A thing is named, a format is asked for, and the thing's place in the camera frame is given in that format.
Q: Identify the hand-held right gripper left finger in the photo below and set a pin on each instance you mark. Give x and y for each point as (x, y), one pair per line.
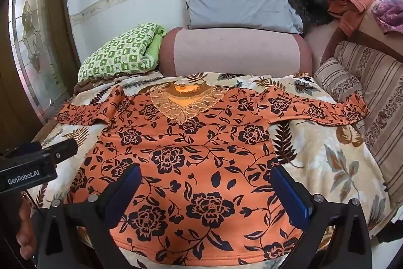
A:
(131, 182)

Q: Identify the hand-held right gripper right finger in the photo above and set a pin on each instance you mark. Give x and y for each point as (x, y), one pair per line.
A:
(291, 196)

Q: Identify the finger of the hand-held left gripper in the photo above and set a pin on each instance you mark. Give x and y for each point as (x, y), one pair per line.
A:
(61, 147)

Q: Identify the orange floral shirt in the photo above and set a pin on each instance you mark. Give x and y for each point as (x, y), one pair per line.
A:
(195, 162)

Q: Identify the person's left hand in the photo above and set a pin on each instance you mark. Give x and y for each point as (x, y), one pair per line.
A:
(26, 225)

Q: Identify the leaf print blanket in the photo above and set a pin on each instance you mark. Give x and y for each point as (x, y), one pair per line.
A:
(327, 155)

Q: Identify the wooden stained glass door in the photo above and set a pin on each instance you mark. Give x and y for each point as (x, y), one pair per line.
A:
(34, 45)

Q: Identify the person's dark pants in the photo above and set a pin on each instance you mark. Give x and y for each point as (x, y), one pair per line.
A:
(390, 234)

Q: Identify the green white checkered pillow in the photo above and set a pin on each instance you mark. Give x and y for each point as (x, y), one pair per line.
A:
(121, 53)

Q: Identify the small striped cushion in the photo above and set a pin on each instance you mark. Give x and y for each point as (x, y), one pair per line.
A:
(340, 80)

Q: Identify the large striped cushion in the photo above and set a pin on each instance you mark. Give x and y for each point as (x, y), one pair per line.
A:
(384, 89)

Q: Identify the pink bolster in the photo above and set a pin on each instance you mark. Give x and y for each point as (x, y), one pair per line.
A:
(233, 51)

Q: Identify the pink bedsheet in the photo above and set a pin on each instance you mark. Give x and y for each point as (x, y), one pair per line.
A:
(319, 39)

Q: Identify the brown sofa back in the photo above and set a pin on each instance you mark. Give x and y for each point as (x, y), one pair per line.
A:
(368, 32)

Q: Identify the orange cloth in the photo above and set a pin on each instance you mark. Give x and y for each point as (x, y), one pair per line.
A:
(349, 6)

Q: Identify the grey pillow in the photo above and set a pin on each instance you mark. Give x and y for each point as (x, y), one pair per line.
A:
(239, 1)

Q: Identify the purple patterned cloth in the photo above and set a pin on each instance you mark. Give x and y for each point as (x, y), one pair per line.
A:
(390, 15)

